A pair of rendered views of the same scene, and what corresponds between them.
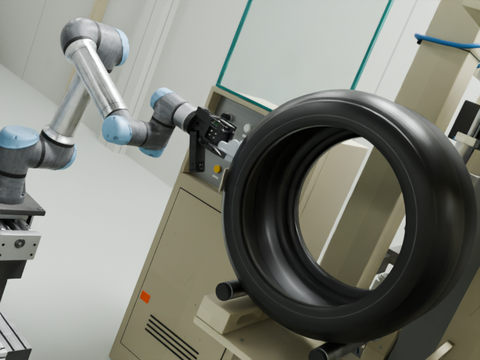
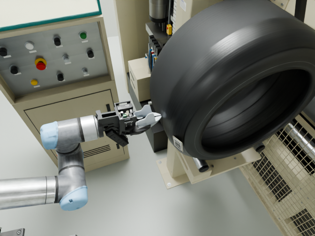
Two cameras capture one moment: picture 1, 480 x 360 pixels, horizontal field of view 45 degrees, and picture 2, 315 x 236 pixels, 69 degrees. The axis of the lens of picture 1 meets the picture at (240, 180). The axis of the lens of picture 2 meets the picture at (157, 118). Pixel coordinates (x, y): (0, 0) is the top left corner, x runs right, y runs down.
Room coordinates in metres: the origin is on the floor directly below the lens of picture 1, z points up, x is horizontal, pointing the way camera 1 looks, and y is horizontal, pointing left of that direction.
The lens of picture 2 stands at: (1.19, 0.40, 1.77)
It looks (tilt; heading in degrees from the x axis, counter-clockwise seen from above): 51 degrees down; 309
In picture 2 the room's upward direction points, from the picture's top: straight up
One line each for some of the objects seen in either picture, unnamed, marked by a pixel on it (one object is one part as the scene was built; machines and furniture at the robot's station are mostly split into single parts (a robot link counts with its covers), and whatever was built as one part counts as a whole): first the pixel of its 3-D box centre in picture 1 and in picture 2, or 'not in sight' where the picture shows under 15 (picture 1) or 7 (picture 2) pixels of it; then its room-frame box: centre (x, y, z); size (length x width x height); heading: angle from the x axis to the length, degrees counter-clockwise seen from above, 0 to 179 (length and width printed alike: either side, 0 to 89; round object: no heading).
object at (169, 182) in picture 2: not in sight; (176, 169); (1.62, -0.39, 0.01); 0.27 x 0.27 x 0.02; 59
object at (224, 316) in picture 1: (251, 303); (184, 143); (1.46, -0.16, 0.84); 0.36 x 0.09 x 0.06; 149
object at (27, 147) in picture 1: (16, 148); not in sight; (1.79, 0.71, 0.88); 0.13 x 0.12 x 0.14; 147
